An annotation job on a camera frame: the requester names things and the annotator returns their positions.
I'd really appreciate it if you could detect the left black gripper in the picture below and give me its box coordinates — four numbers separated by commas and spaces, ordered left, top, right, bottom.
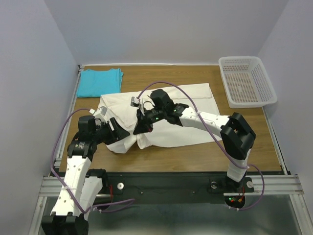
92, 117, 130, 145

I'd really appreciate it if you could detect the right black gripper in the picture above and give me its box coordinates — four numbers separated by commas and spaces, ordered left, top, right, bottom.
133, 107, 166, 135

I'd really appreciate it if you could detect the white t-shirt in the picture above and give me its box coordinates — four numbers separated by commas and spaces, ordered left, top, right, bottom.
98, 83, 221, 154

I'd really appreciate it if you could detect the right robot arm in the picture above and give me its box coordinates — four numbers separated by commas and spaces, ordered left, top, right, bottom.
131, 89, 256, 191

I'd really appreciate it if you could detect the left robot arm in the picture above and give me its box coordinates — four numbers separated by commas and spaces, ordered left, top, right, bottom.
41, 116, 130, 235

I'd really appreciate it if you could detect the folded blue t-shirt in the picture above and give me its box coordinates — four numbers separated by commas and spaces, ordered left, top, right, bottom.
77, 69, 124, 98

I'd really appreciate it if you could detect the white plastic basket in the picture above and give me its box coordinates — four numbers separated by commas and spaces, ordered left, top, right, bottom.
219, 56, 277, 109

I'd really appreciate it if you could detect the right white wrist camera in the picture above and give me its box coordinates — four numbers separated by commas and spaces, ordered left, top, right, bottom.
131, 96, 144, 111

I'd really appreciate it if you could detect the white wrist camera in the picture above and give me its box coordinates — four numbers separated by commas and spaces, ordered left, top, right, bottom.
89, 106, 107, 122
131, 96, 144, 111

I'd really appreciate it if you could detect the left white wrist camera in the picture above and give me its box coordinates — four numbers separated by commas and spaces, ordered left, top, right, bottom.
89, 106, 107, 122

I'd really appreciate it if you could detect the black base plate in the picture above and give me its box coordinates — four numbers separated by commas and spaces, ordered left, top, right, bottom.
93, 173, 254, 207

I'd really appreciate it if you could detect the aluminium frame rail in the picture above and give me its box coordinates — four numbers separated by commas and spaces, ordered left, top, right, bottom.
31, 66, 304, 235

